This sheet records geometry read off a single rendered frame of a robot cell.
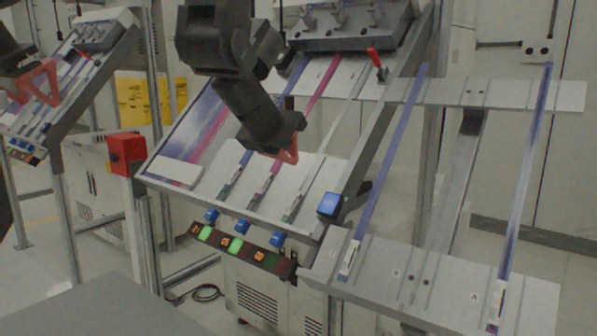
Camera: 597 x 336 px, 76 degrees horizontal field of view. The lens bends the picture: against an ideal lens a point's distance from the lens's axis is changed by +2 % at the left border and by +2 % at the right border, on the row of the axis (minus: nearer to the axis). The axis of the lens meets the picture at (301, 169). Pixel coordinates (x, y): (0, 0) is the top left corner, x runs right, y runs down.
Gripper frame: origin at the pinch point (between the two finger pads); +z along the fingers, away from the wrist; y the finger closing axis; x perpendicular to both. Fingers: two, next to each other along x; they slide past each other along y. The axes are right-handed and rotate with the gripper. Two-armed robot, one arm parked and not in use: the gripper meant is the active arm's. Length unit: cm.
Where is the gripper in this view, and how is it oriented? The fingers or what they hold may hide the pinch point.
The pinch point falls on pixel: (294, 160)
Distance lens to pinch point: 63.7
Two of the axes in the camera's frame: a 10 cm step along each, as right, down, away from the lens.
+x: -4.4, 8.2, -3.6
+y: -7.9, -1.6, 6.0
